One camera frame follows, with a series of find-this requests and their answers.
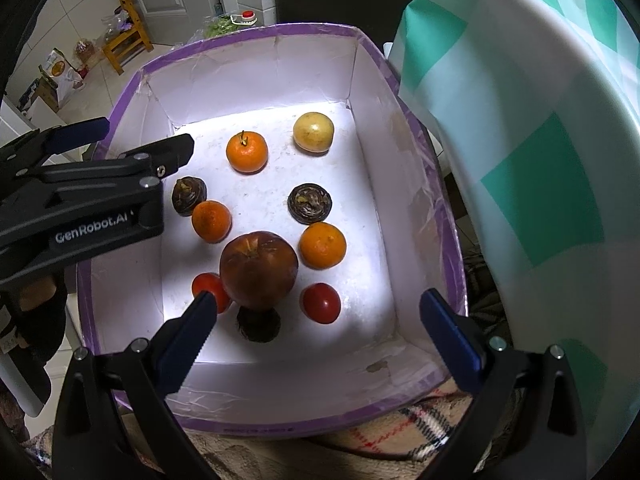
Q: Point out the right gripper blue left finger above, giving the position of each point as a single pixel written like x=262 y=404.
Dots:
x=160 y=364

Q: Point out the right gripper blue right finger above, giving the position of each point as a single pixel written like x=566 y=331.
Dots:
x=469 y=356

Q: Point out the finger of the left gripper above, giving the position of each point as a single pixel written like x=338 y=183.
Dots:
x=36 y=146
x=164 y=157

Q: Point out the small dark water chestnut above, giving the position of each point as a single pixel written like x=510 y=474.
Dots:
x=187 y=193

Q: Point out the small orange mandarin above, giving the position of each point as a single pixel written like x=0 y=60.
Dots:
x=212 y=221

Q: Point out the orange mandarin top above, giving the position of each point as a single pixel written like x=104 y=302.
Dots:
x=247 y=152

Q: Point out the small red tomato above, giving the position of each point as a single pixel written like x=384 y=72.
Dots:
x=211 y=282

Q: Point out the large red apple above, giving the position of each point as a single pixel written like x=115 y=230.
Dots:
x=258 y=269

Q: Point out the yellow round fruit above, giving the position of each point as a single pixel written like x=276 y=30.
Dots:
x=313 y=132

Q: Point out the red cherry tomato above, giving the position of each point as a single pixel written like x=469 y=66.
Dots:
x=321 y=303

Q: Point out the person's left hand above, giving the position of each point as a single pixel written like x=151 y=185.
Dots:
x=39 y=292

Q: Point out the cardboard package on floor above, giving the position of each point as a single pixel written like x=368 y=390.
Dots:
x=63 y=76

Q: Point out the plaid blanket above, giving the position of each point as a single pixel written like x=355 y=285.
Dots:
x=398 y=445

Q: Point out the yellow wooden stool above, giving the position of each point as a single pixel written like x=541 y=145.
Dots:
x=127 y=37

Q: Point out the purple white cardboard box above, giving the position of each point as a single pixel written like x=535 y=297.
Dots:
x=388 y=201

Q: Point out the green white checkered tablecloth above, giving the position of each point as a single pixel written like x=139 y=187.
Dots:
x=536 y=104

